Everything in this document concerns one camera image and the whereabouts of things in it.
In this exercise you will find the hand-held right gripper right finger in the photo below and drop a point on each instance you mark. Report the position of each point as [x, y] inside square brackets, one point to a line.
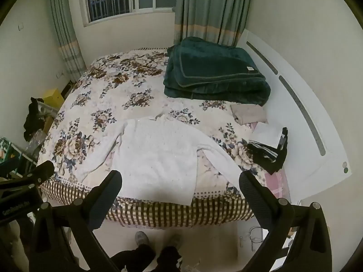
[255, 198]

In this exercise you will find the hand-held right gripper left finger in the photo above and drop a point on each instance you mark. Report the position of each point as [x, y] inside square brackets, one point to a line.
[102, 202]

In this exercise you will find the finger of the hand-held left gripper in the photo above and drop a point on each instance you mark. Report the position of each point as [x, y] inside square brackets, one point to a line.
[37, 174]

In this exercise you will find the white knit sweater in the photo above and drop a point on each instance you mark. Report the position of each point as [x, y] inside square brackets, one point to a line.
[157, 158]

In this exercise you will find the green crate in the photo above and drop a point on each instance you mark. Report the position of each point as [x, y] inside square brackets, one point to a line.
[8, 158]

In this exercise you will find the black striped garment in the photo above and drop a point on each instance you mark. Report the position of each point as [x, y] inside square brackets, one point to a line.
[269, 155]

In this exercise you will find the grey shoe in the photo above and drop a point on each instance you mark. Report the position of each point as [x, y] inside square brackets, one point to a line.
[141, 238]

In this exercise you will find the black cloth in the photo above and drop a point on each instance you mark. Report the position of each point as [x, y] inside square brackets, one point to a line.
[32, 119]

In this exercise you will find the white folded cloth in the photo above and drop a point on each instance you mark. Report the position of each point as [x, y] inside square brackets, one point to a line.
[266, 134]

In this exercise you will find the white headboard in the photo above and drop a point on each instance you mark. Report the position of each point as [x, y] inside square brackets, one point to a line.
[297, 147]

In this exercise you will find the person's dark trouser legs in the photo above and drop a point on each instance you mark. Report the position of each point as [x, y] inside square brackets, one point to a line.
[147, 257]

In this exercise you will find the yellow box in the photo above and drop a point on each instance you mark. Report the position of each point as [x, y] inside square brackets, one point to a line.
[54, 99]

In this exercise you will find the beige folded cloth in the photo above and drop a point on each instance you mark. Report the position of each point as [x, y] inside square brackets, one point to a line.
[249, 113]

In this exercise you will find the floral bed blanket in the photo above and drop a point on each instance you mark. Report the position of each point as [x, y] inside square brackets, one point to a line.
[113, 90]

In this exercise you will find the dark green folded blanket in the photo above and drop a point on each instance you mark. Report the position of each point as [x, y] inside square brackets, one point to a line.
[212, 70]

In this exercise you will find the grey-green curtain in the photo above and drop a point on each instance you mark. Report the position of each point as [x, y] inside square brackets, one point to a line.
[209, 8]
[66, 34]

